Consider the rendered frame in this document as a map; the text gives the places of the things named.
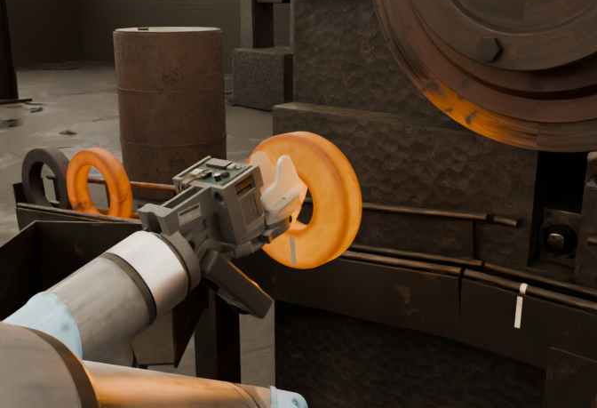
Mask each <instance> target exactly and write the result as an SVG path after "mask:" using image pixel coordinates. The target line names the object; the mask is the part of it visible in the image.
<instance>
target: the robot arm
mask: <svg viewBox="0 0 597 408"><path fill-rule="evenodd" d="M172 179H173V183H174V186H175V189H176V192H177V196H175V197H173V198H172V199H171V200H169V201H168V202H166V203H165V204H163V205H161V206H158V205H155V204H146V205H145V206H143V207H141V208H140V209H138V214H139V218H140V221H141V224H142V227H143V229H142V230H141V231H137V232H135V233H134V234H132V235H131V236H128V237H127V238H125V239H124V240H123V241H122V242H120V243H119V244H117V245H115V246H114V247H112V248H110V249H109V250H107V251H106V252H104V253H102V254H101V255H100V256H99V257H97V258H96V259H94V260H92V261H90V262H89V263H87V264H86V265H84V266H83V267H81V268H79V269H78V270H77V271H76V272H74V273H73V274H71V275H70V276H68V277H66V278H65V279H63V280H61V281H60V282H58V283H57V284H55V285H54V286H53V287H51V288H50V289H48V290H47V291H45V292H39V293H38V294H37V295H35V296H33V297H32V298H31V299H30V300H29V301H28V303H27V304H26V305H25V306H23V307H22V308H20V309H19V310H18V311H16V312H15V313H13V314H12V315H11V316H9V317H7V318H6V319H5V320H3V322H2V321H0V408H308V407H307V403H306V400H305V399H304V397H303V396H301V395H300V394H298V393H294V392H289V391H284V390H280V389H276V388H275V387H273V386H269V387H268V388H263V387H257V386H251V385H244V384H238V383H232V382H225V381H220V380H208V379H203V378H196V377H190V376H185V375H178V374H172V373H167V372H155V371H150V370H143V369H140V368H139V365H138V362H137V359H136V356H135V353H134V350H133V348H132V346H131V343H130V342H131V340H133V339H134V338H135V337H137V336H138V335H139V334H140V333H142V332H143V331H144V330H146V329H147V328H148V327H149V326H150V325H151V324H153V323H154V322H156V321H157V320H158V319H159V318H161V317H162V316H163V315H165V314H166V313H167V312H168V311H170V310H171V309H172V308H174V307H175V306H176V305H177V304H179V303H180V302H181V301H182V300H184V299H185V297H186V296H187V293H188V292H190V291H191V290H192V289H193V288H195V287H196V286H197V285H198V284H199V282H200V281H201V282H202V283H203V284H205V285H206V286H207V287H209V288H210V289H211V290H213V291H214V292H215V293H217V294H218V296H219V297H221V298H222V299H223V300H225V301H226V302H227V303H228V304H229V306H230V307H231V309H233V310H234V311H235V312H236V313H238V314H241V315H252V316H255V317H257V318H260V319H263V318H265V317H266V315H267V312H268V310H269V309H270V308H271V306H272V304H273V299H272V298H271V297H270V296H268V295H267V294H266V293H265V292H264V291H263V290H261V288H260V287H259V285H258V284H257V283H255V282H254V281H252V280H250V279H249V278H248V277H247V276H246V275H245V274H244V273H243V272H241V271H240V270H239V269H238V268H237V267H235V266H234V265H233V264H232V263H231V262H230V260H231V258H232V257H234V258H237V259H238V258H239V257H243V256H247V255H249V254H251V253H254V252H255V251H256V250H258V249H260V248H261V247H263V246H264V245H265V244H271V243H272V241H273V240H274V239H276V238H277V237H278V236H280V235H282V234H283V233H285V232H286V231H287V230H288V229H289V228H290V227H291V226H292V225H293V224H294V222H295V220H296V218H297V217H298V215H299V212H300V210H301V205H302V203H303V201H304V199H305V196H306V191H307V186H306V184H305V183H304V182H303V181H302V180H301V179H300V178H299V176H298V175H297V173H296V170H295V168H294V166H293V163H292V161H291V159H290V158H289V157H288V156H286V155H284V156H281V157H280V158H279V160H278V161H277V165H276V171H275V169H274V168H273V166H272V165H271V163H270V161H269V159H268V157H267V155H266V153H264V152H263V151H258V152H256V153H255V154H254V155H253V156H252V157H251V163H250V164H240V163H236V162H231V161H226V160H221V159H216V158H212V159H211V157H210V156H207V157H205V158H204V159H203V160H202V161H200V162H198V163H197V164H194V165H193V166H191V167H190V168H188V169H186V170H185V171H183V172H182V173H180V174H179V175H177V176H175V177H174V178H172ZM262 214H264V215H263V216H262Z"/></svg>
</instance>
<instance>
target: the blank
mask: <svg viewBox="0 0 597 408"><path fill-rule="evenodd" d="M258 151H263V152H264V153H266V155H267V157H268V159H269V161H270V163H271V165H272V166H273V168H274V169H275V171H276V165H277V161H278V160H279V158H280V157H281V156H284V155H286V156H288V157H289V158H290V159H291V161H292V163H293V166H294V168H295V170H296V173H297V175H298V177H299V178H300V179H301V180H302V181H303V182H304V183H305V184H306V186H307V187H308V189H309V191H310V193H311V196H312V198H313V203H314V211H313V216H312V219H311V220H310V222H309V224H308V225H305V224H303V223H301V222H299V221H298V220H295V222H294V224H293V225H292V226H291V227H290V228H289V229H288V230H287V231H286V232H285V233H283V234H282V235H280V236H278V237H277V238H276V239H274V240H273V241H272V243H271V244H265V245H264V246H263V247H261V248H262V249H263V250H264V251H265V252H266V253H267V254H268V255H269V256H270V257H272V258H273V259H274V260H277V261H278V262H280V263H282V264H283V265H285V266H288V267H292V268H315V267H318V266H320V265H322V264H324V263H326V262H328V261H330V260H334V259H336V258H337V257H338V256H340V255H341V254H342V253H343V252H344V251H345V250H346V249H347V248H348V247H349V246H350V244H351V243H352V242H353V241H354V238H355V236H356V234H357V231H358V229H359V226H360V222H361V217H362V195H361V190H360V186H359V183H358V180H357V178H356V175H355V173H354V169H353V167H352V166H351V164H350V163H349V162H348V160H347V159H346V157H345V156H344V154H343V153H342V152H341V151H340V150H339V149H338V148H337V147H336V146H335V145H334V144H332V143H331V142H330V141H328V140H326V139H325V138H323V137H321V136H319V135H317V134H314V133H311V132H290V133H285V134H280V135H275V136H273V137H271V138H269V139H267V140H264V141H263V142H262V143H260V144H259V145H258V146H257V147H256V148H255V149H254V151H253V152H252V153H251V155H250V157H249V159H248V161H247V163H246V164H250V163H251V157H252V156H253V155H254V154H255V153H256V152H258Z"/></svg>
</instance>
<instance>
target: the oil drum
mask: <svg viewBox="0 0 597 408"><path fill-rule="evenodd" d="M113 37H114V49H115V72H116V86H115V88H116V89H117V98H118V110H119V122H120V134H121V135H120V137H119V139H120V141H121V147H122V159H123V168H124V170H125V172H126V174H127V177H128V179H129V181H134V182H145V183H155V184H164V185H174V183H173V179H172V178H174V177H175V176H177V175H179V174H180V173H182V172H183V171H185V170H186V169H188V168H190V167H191V166H193V165H194V164H197V163H198V162H200V161H202V160H203V159H204V158H205V157H207V156H210V157H211V159H212V158H216V159H221V160H227V138H226V136H227V132H226V108H225V86H226V83H225V78H224V48H223V31H222V30H220V28H197V27H157V28H119V29H116V30H115V32H113ZM131 194H132V195H133V196H135V197H137V198H142V199H147V200H156V201H169V199H168V193H167V191H165V190H156V189H147V188H131Z"/></svg>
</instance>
